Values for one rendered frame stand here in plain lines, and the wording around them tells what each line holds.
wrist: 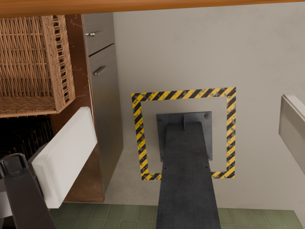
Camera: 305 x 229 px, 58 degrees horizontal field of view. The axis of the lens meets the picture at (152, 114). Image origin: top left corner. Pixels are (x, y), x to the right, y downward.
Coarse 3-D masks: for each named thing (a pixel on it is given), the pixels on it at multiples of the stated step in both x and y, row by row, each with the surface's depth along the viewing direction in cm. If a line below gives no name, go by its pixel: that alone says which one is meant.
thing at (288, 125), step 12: (288, 96) 17; (288, 108) 16; (300, 108) 15; (288, 120) 17; (300, 120) 15; (288, 132) 17; (300, 132) 15; (288, 144) 17; (300, 144) 15; (300, 156) 15; (300, 168) 15
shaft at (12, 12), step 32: (0, 0) 30; (32, 0) 29; (64, 0) 29; (96, 0) 29; (128, 0) 29; (160, 0) 28; (192, 0) 28; (224, 0) 28; (256, 0) 28; (288, 0) 28
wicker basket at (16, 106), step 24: (0, 24) 92; (24, 24) 92; (48, 24) 80; (0, 48) 95; (24, 48) 95; (48, 48) 79; (0, 72) 98; (24, 72) 98; (48, 72) 97; (72, 72) 97; (0, 96) 102; (24, 96) 101; (48, 96) 100; (72, 96) 98
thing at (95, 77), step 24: (72, 24) 91; (96, 24) 108; (72, 48) 94; (96, 48) 108; (96, 72) 105; (96, 96) 108; (96, 120) 108; (120, 120) 152; (96, 144) 107; (120, 144) 152; (96, 168) 111; (72, 192) 116; (96, 192) 115
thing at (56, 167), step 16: (80, 112) 19; (64, 128) 16; (80, 128) 18; (48, 144) 15; (64, 144) 15; (80, 144) 18; (48, 160) 14; (64, 160) 15; (80, 160) 17; (48, 176) 14; (64, 176) 15; (48, 192) 14; (64, 192) 15
